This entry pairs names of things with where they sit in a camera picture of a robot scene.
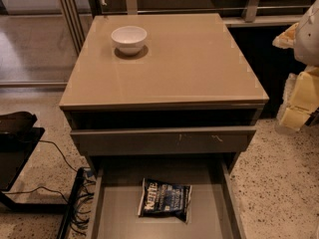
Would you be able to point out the open middle drawer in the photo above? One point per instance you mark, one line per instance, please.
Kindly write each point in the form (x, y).
(212, 212)

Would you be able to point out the black power strip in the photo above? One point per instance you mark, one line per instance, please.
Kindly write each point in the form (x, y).
(65, 225)

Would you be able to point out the white ceramic bowl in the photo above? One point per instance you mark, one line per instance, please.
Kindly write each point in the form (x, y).
(129, 40)

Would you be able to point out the metal railing frame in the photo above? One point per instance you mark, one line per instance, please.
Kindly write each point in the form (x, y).
(237, 13)

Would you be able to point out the blue Kettle chip bag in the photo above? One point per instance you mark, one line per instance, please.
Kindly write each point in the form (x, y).
(163, 199)

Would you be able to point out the grey drawer cabinet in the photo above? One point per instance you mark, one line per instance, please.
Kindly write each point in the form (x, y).
(190, 73)

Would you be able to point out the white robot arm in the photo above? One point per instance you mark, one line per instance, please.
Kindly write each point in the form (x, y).
(306, 43)

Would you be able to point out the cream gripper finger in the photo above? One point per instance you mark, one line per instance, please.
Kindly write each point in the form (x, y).
(286, 39)
(300, 98)

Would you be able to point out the grey top drawer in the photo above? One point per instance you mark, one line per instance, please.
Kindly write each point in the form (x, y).
(179, 140)

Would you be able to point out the black stand on left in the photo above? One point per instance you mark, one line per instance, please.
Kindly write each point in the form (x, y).
(18, 139)

